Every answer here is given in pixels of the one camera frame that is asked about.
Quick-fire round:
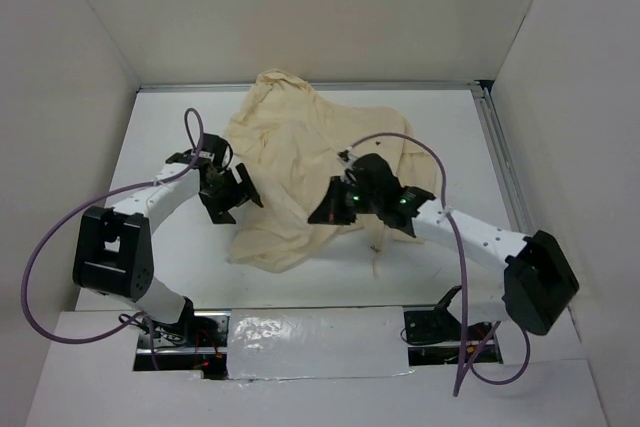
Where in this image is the cream yellow jacket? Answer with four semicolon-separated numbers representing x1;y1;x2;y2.
225;70;438;273

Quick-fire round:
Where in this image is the aluminium frame rail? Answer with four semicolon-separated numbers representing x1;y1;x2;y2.
470;80;531;232
139;81;483;93

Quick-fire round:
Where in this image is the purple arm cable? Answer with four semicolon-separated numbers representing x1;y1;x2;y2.
344;132;532;397
22;107;206;372

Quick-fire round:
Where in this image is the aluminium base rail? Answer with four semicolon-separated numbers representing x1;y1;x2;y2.
132;306;504;381

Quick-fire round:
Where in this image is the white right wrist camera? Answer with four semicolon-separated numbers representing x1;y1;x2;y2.
337;146;359;172

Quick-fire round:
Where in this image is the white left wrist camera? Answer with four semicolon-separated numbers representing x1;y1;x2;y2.
192;148;215;161

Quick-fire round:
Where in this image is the aluminium frame rail back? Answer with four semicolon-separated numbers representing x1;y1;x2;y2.
139;81;483;93

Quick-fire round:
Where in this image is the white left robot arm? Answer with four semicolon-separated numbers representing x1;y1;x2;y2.
73;134;262;346

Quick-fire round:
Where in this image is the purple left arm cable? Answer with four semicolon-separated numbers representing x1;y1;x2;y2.
22;107;206;372

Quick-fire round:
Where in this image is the white tape sheet cover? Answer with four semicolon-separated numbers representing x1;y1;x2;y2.
226;306;412;381

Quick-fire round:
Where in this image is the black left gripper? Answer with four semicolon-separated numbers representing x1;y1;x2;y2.
200;163;263;225

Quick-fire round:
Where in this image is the aluminium frame rail right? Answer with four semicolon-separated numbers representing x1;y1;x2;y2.
470;80;531;232

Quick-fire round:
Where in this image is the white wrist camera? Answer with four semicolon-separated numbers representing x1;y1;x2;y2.
337;146;359;172
192;148;215;161

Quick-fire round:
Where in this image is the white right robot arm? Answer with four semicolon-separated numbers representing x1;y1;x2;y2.
308;150;579;336

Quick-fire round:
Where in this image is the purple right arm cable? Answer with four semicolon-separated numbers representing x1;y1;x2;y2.
344;132;532;397

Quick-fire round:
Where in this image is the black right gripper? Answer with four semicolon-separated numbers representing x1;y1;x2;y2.
309;175;382;225

